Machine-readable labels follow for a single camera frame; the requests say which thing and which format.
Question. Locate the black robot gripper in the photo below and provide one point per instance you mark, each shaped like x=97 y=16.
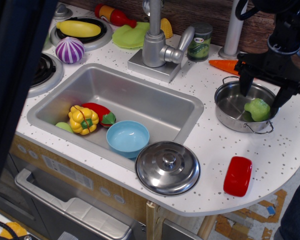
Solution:
x=274 y=66

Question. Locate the light green toy broccoli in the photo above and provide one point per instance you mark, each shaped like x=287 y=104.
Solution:
x=259 y=109

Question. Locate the small steel pan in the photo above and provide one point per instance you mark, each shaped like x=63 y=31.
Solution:
x=230 y=111

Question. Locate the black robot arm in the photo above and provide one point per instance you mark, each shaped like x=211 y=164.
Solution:
x=286 y=32

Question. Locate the orange toy carrot with stem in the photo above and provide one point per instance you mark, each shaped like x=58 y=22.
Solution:
x=225 y=65

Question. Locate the silver vertical pole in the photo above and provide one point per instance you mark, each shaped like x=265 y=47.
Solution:
x=230 y=50

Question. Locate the green toy can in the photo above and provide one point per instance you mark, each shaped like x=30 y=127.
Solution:
x=198 y=50

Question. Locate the red toy block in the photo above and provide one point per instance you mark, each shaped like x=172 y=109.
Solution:
x=238 y=176

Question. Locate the silver toy faucet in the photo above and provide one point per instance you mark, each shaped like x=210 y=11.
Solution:
x=157 y=59

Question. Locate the yellow toy corn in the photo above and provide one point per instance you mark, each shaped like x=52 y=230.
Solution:
x=166 y=27

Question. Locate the steel pot lid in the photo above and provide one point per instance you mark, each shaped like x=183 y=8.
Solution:
x=167 y=168

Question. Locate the light blue plastic bowl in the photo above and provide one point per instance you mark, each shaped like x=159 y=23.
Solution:
x=127 y=138

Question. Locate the green plastic plate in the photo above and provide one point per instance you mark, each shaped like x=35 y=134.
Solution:
x=130 y=38

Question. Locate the red toy pepper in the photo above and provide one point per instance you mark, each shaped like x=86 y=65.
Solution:
x=106 y=117

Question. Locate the red toy ketchup bottle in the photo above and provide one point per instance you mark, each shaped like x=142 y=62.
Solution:
x=113 y=16

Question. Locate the rear right stove burner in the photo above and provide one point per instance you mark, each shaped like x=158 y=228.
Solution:
x=90 y=43

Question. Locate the yellow toy bell pepper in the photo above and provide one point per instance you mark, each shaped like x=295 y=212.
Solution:
x=83 y=120

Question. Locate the yellow toy squash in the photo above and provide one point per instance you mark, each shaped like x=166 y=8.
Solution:
x=78 y=29

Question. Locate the purple striped toy onion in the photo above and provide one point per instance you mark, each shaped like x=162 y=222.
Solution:
x=70 y=50

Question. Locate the green toy piece in sink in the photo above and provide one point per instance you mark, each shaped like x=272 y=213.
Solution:
x=65 y=126

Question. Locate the silver stove knob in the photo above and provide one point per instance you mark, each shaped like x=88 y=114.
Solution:
x=62 y=12

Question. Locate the front black stove burner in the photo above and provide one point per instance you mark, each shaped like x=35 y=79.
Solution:
x=49 y=73

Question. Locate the yellow object bottom left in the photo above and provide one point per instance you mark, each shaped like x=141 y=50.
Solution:
x=18 y=229

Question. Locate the silver oven door handle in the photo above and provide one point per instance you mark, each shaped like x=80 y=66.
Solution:
x=71 y=215

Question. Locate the dark foreground post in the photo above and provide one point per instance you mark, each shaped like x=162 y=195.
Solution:
x=24 y=25

